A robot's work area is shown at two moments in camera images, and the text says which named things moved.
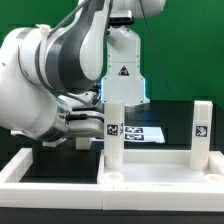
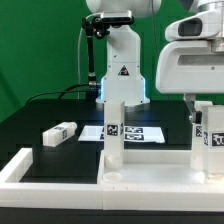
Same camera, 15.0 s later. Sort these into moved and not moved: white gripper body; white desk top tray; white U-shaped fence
Moved: white gripper body
Not moved: white U-shaped fence; white desk top tray
